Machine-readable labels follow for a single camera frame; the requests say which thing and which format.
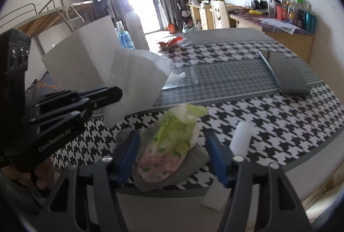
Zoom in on black trolley rack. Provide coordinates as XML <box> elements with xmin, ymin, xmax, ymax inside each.
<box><xmin>173</xmin><ymin>4</ymin><xmax>186</xmax><ymax>28</ymax></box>

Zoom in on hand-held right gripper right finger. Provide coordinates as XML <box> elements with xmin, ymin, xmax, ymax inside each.
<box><xmin>205</xmin><ymin>130</ymin><xmax>313</xmax><ymax>232</ymax></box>

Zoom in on white paper sheet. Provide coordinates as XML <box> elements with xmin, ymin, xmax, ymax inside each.
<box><xmin>199</xmin><ymin>192</ymin><xmax>229</xmax><ymax>212</ymax></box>

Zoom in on blue plaid quilt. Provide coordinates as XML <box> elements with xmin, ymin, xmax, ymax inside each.
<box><xmin>25</xmin><ymin>71</ymin><xmax>58</xmax><ymax>98</ymax></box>

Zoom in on white foam box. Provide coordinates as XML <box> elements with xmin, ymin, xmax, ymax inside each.
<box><xmin>41</xmin><ymin>16</ymin><xmax>120</xmax><ymax>90</ymax></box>

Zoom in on blue spray bottle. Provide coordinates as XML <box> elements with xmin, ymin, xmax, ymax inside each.
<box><xmin>115</xmin><ymin>21</ymin><xmax>135</xmax><ymax>50</ymax></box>

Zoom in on clear plastic bag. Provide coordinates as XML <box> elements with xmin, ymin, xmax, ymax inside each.
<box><xmin>161</xmin><ymin>65</ymin><xmax>199</xmax><ymax>91</ymax></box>

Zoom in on row of toiletry bottles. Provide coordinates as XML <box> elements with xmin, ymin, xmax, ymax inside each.
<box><xmin>266</xmin><ymin>0</ymin><xmax>317</xmax><ymax>33</ymax></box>

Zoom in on grey knitted cloth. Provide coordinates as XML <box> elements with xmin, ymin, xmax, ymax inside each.
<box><xmin>116</xmin><ymin>128</ymin><xmax>210</xmax><ymax>192</ymax></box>

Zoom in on wooden desk dark top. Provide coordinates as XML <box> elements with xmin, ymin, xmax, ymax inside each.
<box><xmin>228</xmin><ymin>10</ymin><xmax>315</xmax><ymax>63</ymax></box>

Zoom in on person's left hand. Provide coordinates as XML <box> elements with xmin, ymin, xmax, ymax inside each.
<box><xmin>28</xmin><ymin>159</ymin><xmax>58</xmax><ymax>192</ymax></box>

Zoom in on black headphones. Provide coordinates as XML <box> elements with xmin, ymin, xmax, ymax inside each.
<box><xmin>251</xmin><ymin>0</ymin><xmax>268</xmax><ymax>10</ymax></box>

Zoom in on white paper tissue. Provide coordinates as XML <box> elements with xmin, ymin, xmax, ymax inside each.
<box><xmin>103</xmin><ymin>48</ymin><xmax>172</xmax><ymax>128</ymax></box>

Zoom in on red snack packet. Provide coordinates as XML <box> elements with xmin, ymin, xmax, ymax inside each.
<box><xmin>157</xmin><ymin>37</ymin><xmax>186</xmax><ymax>50</ymax></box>

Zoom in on wooden smiley chair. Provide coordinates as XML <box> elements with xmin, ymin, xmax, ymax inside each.
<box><xmin>210</xmin><ymin>0</ymin><xmax>231</xmax><ymax>31</ymax></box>

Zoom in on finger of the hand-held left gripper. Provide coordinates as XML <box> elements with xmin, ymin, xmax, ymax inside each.
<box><xmin>29</xmin><ymin>103</ymin><xmax>92</xmax><ymax>127</ymax></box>
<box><xmin>34</xmin><ymin>86</ymin><xmax>123</xmax><ymax>109</ymax></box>

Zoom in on grey flat pouch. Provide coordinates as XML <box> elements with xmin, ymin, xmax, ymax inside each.
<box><xmin>258</xmin><ymin>50</ymin><xmax>326</xmax><ymax>97</ymax></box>

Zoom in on light wooden desk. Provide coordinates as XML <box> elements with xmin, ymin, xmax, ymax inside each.
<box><xmin>188</xmin><ymin>2</ymin><xmax>215</xmax><ymax>31</ymax></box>

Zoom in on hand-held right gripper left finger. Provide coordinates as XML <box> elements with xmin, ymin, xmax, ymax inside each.
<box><xmin>40</xmin><ymin>129</ymin><xmax>141</xmax><ymax>232</ymax></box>

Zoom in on white papers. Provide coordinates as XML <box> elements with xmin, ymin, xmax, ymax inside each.
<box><xmin>259</xmin><ymin>18</ymin><xmax>297</xmax><ymax>34</ymax></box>

